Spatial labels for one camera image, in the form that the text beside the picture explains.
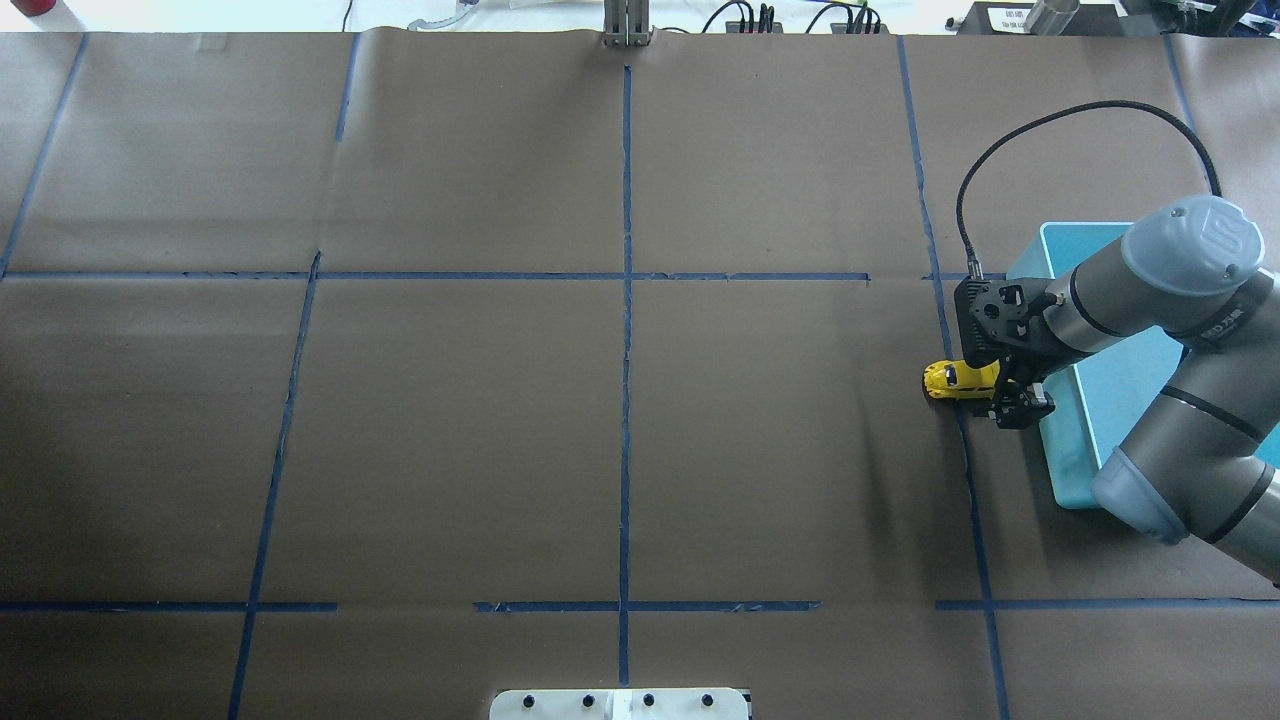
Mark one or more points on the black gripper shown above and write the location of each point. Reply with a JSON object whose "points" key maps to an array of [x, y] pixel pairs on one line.
{"points": [[1021, 403]]}

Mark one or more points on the yellow beetle toy car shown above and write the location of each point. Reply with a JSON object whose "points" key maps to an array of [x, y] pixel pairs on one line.
{"points": [[957, 381]]}

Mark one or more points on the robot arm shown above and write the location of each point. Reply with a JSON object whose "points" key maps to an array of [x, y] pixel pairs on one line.
{"points": [[1189, 467]]}

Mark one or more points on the light blue plastic bin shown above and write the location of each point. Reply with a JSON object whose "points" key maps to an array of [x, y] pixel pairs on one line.
{"points": [[1100, 399]]}

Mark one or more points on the silver metal cup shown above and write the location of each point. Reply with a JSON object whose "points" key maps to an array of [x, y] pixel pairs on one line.
{"points": [[1050, 18]]}

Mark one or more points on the black power strip right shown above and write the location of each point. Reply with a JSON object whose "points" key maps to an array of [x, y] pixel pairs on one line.
{"points": [[859, 20]]}

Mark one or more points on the black power strip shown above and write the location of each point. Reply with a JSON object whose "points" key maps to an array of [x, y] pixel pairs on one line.
{"points": [[859, 20], [758, 19]]}

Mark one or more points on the black power strip left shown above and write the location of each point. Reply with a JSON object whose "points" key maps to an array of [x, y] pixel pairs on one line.
{"points": [[758, 19]]}

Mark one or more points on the red cylinder canister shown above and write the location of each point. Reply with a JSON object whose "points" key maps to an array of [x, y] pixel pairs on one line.
{"points": [[34, 8]]}

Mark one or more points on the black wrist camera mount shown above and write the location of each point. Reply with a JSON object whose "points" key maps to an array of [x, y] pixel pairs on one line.
{"points": [[1000, 318]]}

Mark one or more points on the aluminium frame post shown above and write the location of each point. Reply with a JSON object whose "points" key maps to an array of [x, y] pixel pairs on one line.
{"points": [[626, 23]]}

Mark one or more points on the white camera stand base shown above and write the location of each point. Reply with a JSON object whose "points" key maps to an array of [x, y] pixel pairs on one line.
{"points": [[623, 703]]}

